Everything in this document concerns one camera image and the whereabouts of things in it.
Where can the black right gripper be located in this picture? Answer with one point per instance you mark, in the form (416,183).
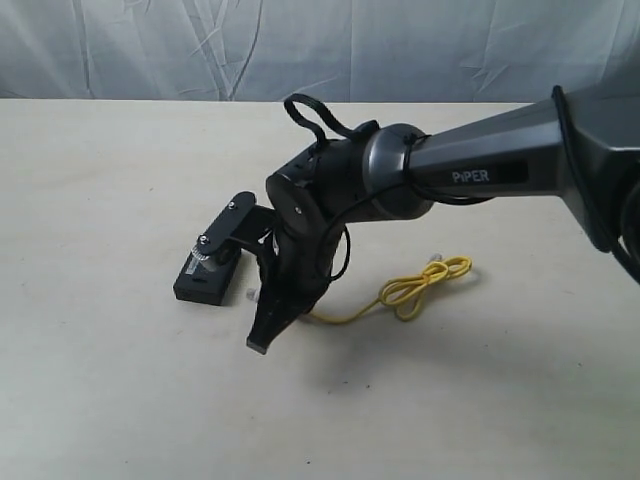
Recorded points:
(295,273)

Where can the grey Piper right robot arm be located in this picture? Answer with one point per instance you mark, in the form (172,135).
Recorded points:
(581,146)

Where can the small black box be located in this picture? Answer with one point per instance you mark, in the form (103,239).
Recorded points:
(196,284)

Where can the white backdrop cloth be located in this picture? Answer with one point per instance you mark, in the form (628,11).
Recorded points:
(340,51)

